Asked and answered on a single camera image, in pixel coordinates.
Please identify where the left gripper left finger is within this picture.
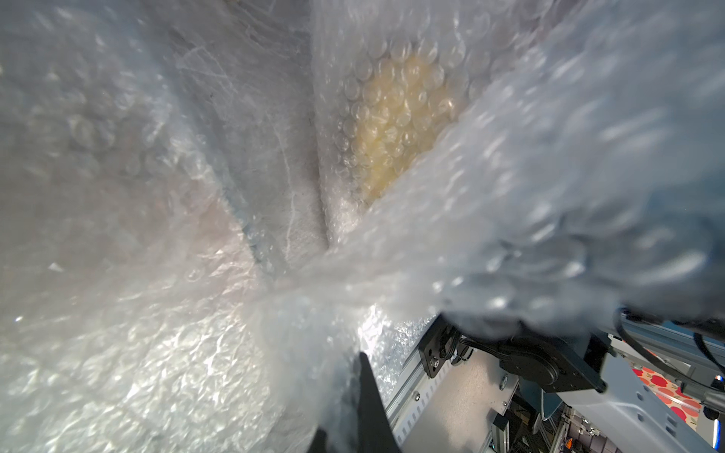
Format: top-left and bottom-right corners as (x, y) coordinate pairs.
(307, 430), (328, 453)

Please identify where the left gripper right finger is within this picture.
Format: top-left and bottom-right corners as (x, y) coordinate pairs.
(357, 352), (401, 453)

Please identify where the bubble wrap of yellow plate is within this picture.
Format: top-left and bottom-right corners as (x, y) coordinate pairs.
(262, 1), (724, 452)

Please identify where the yellow dinner plate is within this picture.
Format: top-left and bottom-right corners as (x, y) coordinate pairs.
(342, 55), (469, 207)

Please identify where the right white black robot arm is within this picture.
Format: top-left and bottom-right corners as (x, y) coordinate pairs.
(418, 315), (714, 452)

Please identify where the bubble wrapped white blue plate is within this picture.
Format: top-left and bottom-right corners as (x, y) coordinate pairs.
(1, 1), (282, 452)

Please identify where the aluminium front rail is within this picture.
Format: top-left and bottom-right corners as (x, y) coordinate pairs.
(384, 316), (522, 453)

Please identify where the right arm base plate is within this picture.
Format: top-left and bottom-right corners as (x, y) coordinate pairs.
(416, 315), (461, 379)

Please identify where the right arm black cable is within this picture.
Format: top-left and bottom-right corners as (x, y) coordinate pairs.
(614, 308), (725, 398)

